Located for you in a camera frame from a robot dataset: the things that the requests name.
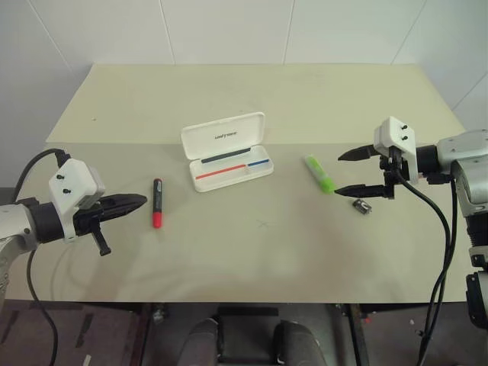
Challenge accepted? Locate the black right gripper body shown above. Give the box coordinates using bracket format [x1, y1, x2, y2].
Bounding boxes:
[377, 146, 411, 201]

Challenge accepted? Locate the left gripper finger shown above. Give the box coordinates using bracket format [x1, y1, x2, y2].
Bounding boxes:
[102, 193, 149, 209]
[99, 205, 140, 223]

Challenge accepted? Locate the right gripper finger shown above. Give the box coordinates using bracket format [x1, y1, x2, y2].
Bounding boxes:
[334, 184, 387, 198]
[337, 143, 379, 162]

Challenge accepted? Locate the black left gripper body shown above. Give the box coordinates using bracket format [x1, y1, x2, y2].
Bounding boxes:
[73, 201, 112, 257]

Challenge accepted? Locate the red and blue pen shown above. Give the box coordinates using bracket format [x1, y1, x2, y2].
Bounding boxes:
[194, 159, 275, 181]

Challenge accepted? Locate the white hard pencil case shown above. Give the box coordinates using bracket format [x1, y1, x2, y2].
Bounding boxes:
[180, 111, 276, 194]

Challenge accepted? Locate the red marker with black cap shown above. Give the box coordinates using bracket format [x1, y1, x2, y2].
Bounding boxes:
[152, 177, 165, 230]

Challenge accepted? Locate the green highlighter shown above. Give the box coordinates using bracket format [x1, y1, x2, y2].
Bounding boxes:
[303, 153, 337, 196]

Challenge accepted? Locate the black pen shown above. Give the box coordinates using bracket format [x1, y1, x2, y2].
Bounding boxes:
[201, 147, 253, 166]

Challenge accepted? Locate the dark metal table leg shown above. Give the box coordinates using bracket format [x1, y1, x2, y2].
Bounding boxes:
[334, 303, 371, 366]

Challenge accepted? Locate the dark rounded shape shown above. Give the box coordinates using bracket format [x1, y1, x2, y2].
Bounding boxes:
[178, 317, 221, 366]
[273, 319, 328, 366]

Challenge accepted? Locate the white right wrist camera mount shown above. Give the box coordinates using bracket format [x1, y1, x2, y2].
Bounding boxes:
[373, 117, 419, 185]

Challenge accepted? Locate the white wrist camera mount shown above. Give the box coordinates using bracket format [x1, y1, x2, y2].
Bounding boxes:
[373, 117, 419, 185]
[48, 157, 108, 245]

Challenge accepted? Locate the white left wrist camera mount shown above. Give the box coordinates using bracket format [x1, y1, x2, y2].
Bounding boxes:
[48, 157, 108, 245]

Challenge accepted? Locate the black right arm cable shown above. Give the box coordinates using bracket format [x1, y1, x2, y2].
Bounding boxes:
[394, 167, 459, 366]

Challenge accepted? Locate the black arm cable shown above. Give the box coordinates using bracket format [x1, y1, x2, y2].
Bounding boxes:
[394, 167, 459, 366]
[13, 148, 73, 366]

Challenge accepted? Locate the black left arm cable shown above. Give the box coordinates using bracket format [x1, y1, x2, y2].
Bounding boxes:
[13, 148, 73, 366]

